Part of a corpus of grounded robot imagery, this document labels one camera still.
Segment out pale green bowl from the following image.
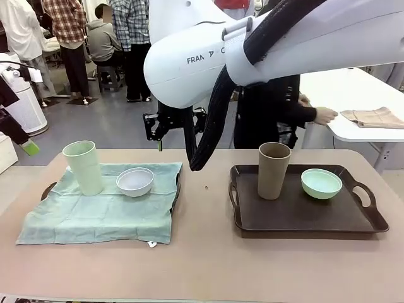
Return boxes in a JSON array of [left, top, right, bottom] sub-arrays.
[[300, 167, 344, 201]]

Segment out person in red plaid shirt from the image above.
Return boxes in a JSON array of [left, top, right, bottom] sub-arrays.
[[42, 0, 93, 105]]

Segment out person in black shirt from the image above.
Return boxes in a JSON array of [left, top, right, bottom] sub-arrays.
[[232, 74, 318, 150]]

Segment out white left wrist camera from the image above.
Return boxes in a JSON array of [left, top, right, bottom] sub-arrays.
[[17, 66, 44, 84]]

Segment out white box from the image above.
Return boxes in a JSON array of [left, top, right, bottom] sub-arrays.
[[0, 131, 19, 175]]

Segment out person's right forearm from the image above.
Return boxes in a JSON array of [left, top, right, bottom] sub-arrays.
[[283, 105, 318, 124]]

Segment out thin black camera cable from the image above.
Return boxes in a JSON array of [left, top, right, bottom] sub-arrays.
[[0, 61, 32, 80]]

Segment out white bowl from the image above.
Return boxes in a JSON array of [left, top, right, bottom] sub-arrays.
[[115, 167, 155, 198]]

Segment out person in blue plaid shirt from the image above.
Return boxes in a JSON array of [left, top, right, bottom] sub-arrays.
[[108, 0, 153, 103]]

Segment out brown tall cup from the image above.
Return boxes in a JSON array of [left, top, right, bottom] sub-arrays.
[[257, 141, 292, 201]]

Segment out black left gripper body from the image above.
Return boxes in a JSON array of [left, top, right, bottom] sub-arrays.
[[0, 75, 21, 110]]

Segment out white air purifier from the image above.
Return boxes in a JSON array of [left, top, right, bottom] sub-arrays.
[[0, 51, 51, 134]]

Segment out black right arm cable sleeve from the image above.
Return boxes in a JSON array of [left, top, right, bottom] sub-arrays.
[[184, 0, 326, 172]]

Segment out beige cloth mat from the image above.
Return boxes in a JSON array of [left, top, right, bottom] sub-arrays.
[[339, 106, 404, 129]]

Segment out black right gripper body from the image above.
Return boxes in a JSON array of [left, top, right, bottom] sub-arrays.
[[156, 102, 197, 129]]

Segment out person's right hand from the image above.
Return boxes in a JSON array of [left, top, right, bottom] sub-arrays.
[[314, 106, 340, 126]]

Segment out green cloth mat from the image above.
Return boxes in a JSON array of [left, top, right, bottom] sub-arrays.
[[15, 161, 184, 248]]

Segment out dark brown tray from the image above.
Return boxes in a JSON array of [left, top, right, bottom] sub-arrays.
[[228, 163, 390, 240], [40, 163, 183, 218]]

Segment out pale green tall cup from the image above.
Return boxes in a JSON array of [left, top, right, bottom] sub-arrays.
[[61, 140, 105, 198]]

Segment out seated person in grey hoodie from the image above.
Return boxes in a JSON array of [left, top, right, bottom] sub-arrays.
[[84, 3, 124, 68]]

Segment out white table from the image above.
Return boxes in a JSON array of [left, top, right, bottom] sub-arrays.
[[297, 66, 404, 175]]

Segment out person in white shirt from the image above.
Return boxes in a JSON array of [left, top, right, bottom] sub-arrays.
[[0, 0, 57, 107]]

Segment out grey step stool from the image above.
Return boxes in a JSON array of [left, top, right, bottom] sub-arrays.
[[95, 65, 124, 93]]

